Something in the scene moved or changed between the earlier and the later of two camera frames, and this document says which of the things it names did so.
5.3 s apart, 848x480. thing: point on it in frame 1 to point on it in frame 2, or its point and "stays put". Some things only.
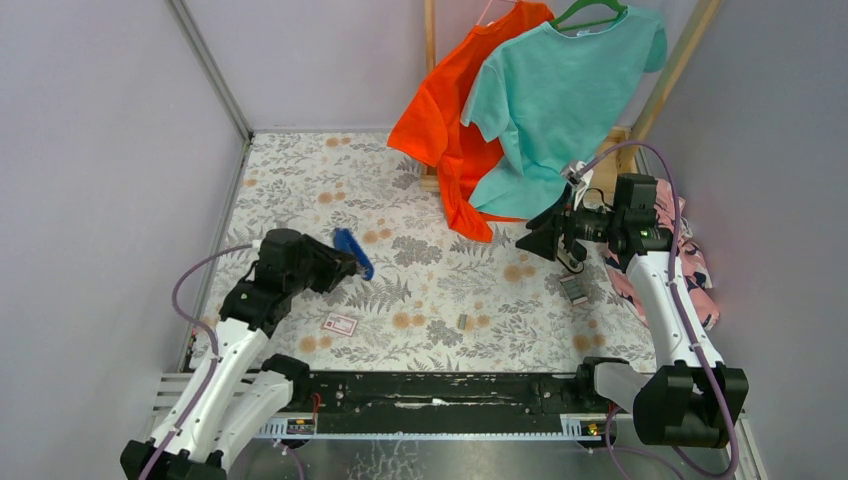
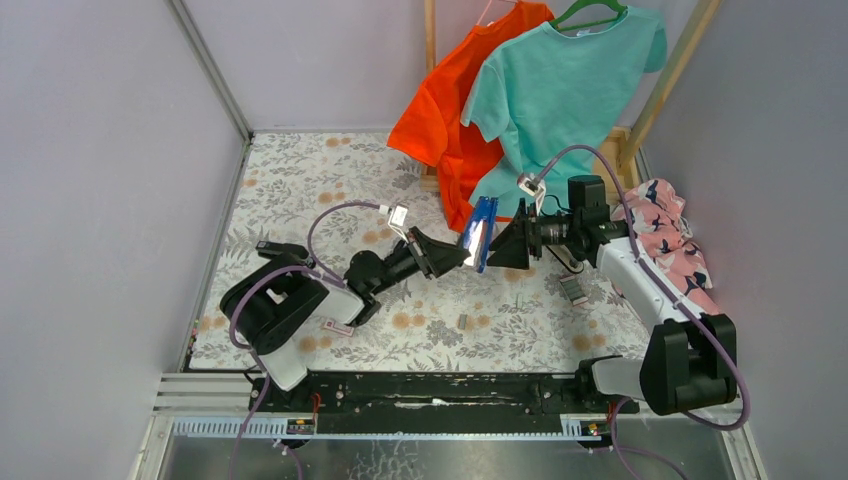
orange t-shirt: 434,130 stays put
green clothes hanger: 582,3 stays put
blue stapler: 345,240 to 479,232
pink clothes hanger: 485,11 stays put
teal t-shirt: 553,97 stays put
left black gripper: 336,265 to 441,254
